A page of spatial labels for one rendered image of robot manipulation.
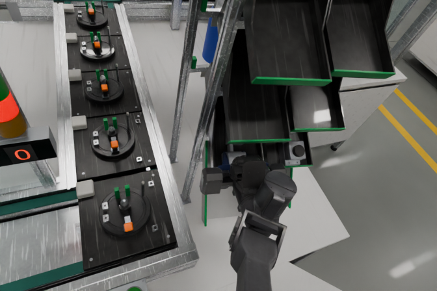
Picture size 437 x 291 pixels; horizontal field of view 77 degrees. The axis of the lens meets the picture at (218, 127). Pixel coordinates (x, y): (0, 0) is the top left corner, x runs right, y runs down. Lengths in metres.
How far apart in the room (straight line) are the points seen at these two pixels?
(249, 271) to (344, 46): 0.41
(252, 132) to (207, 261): 0.51
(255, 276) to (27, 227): 0.71
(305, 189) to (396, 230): 1.48
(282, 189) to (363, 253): 1.87
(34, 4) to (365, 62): 1.52
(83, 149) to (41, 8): 0.93
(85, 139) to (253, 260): 0.73
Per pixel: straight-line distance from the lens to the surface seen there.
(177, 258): 0.84
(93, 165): 0.95
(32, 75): 1.44
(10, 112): 0.64
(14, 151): 0.72
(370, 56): 0.60
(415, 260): 2.58
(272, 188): 0.47
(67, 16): 1.58
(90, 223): 0.87
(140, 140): 0.99
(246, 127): 0.56
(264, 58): 0.46
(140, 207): 0.85
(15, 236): 0.97
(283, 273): 1.02
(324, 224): 1.15
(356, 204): 2.48
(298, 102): 0.65
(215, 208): 0.85
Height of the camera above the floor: 1.78
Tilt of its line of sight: 49 degrees down
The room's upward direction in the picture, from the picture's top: 18 degrees clockwise
